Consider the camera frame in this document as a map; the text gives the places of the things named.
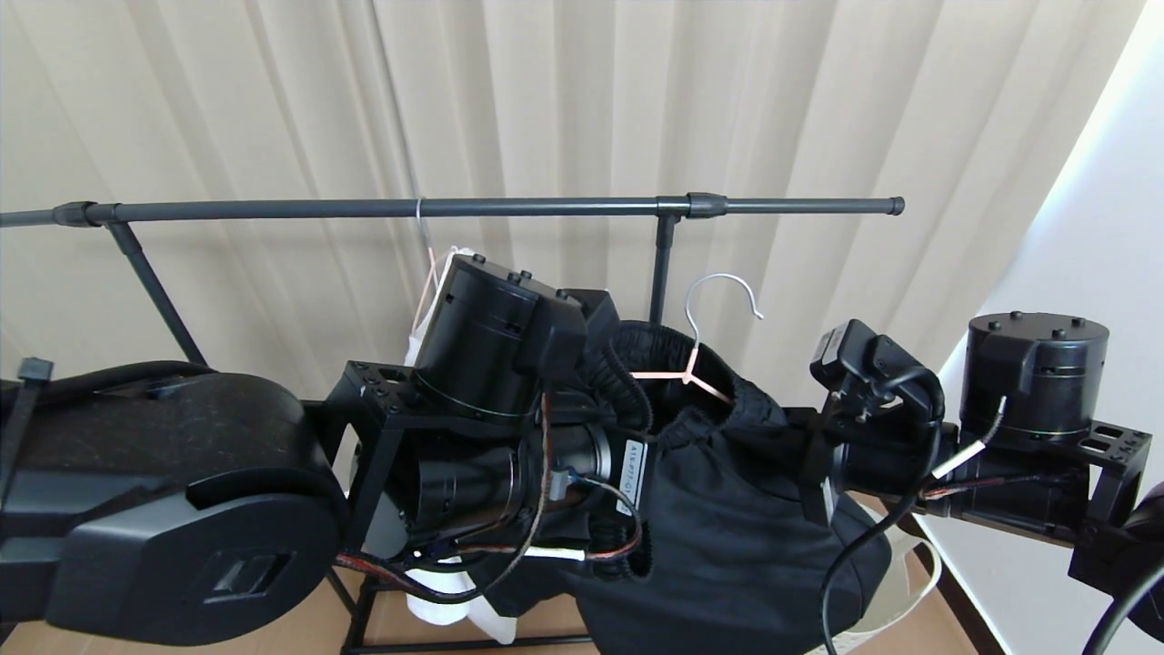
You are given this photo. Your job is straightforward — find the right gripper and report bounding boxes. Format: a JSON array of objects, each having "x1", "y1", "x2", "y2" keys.
[{"x1": 800, "y1": 409, "x2": 1089, "y2": 547}]

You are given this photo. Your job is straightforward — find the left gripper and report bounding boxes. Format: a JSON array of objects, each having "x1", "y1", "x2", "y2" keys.
[{"x1": 400, "y1": 418, "x2": 648, "y2": 547}]

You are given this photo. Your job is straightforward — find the white printed t-shirt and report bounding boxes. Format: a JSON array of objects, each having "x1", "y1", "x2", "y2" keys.
[{"x1": 403, "y1": 246, "x2": 519, "y2": 645}]

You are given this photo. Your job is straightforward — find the pink clothes hanger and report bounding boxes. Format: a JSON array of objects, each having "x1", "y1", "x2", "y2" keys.
[
  {"x1": 414, "y1": 197, "x2": 456, "y2": 338},
  {"x1": 630, "y1": 273, "x2": 765, "y2": 406}
]

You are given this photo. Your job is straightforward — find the black garment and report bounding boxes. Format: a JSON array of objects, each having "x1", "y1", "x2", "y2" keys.
[{"x1": 473, "y1": 320, "x2": 892, "y2": 655}]

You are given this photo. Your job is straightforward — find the white laundry basket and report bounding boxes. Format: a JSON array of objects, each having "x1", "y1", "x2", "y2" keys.
[{"x1": 832, "y1": 519, "x2": 944, "y2": 655}]

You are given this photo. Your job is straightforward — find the black clothes rack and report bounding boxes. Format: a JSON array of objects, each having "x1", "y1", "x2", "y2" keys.
[{"x1": 0, "y1": 193, "x2": 908, "y2": 655}]

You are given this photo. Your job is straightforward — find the beige curtain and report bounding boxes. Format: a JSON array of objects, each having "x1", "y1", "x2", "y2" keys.
[{"x1": 0, "y1": 0, "x2": 1147, "y2": 438}]

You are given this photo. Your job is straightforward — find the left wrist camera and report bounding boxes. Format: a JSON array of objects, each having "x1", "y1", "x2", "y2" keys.
[{"x1": 555, "y1": 288, "x2": 622, "y2": 351}]

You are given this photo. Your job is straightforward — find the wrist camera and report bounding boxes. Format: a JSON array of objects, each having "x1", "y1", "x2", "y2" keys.
[
  {"x1": 555, "y1": 288, "x2": 622, "y2": 351},
  {"x1": 809, "y1": 318, "x2": 947, "y2": 428}
]

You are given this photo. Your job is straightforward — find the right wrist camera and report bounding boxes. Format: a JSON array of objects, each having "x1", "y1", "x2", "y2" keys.
[{"x1": 809, "y1": 318, "x2": 947, "y2": 428}]

